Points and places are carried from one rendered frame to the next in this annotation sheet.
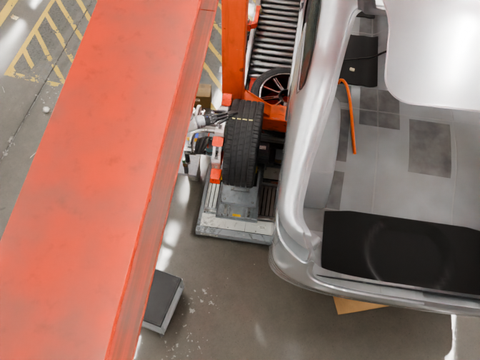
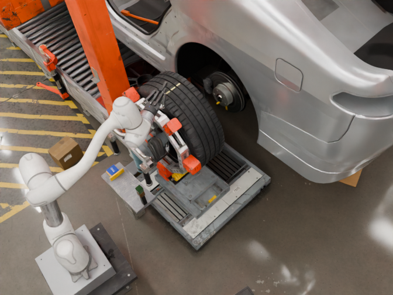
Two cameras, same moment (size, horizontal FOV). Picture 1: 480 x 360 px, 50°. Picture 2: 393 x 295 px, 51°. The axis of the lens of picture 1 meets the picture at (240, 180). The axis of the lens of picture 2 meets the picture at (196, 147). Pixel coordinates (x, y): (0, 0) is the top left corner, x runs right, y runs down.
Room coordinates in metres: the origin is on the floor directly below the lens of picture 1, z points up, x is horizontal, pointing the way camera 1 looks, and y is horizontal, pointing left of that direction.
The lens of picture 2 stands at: (0.82, 1.10, 2.92)
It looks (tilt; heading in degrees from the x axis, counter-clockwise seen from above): 54 degrees down; 317
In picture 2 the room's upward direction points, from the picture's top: 7 degrees counter-clockwise
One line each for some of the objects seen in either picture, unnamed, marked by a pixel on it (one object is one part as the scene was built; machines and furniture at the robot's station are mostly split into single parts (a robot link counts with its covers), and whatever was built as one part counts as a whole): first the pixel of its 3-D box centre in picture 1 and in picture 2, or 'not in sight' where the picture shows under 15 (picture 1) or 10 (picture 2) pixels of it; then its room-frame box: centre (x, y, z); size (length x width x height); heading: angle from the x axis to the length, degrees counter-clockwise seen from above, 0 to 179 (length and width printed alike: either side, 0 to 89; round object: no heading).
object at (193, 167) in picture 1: (191, 153); (127, 187); (2.32, 0.42, 0.44); 0.43 x 0.17 x 0.03; 174
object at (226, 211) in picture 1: (240, 193); (192, 182); (2.13, -0.01, 0.13); 0.50 x 0.36 x 0.10; 174
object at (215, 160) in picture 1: (221, 141); (158, 137); (2.19, 0.16, 0.85); 0.54 x 0.07 x 0.54; 174
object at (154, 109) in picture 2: (210, 118); (151, 107); (2.08, 0.22, 1.27); 0.09 x 0.08 x 0.07; 109
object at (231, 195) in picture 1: (241, 178); (185, 166); (2.17, -0.01, 0.32); 0.40 x 0.30 x 0.28; 174
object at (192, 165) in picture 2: (215, 176); (191, 164); (1.87, 0.18, 0.85); 0.09 x 0.08 x 0.07; 174
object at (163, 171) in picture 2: not in sight; (169, 165); (2.19, 0.12, 0.48); 0.16 x 0.12 x 0.17; 84
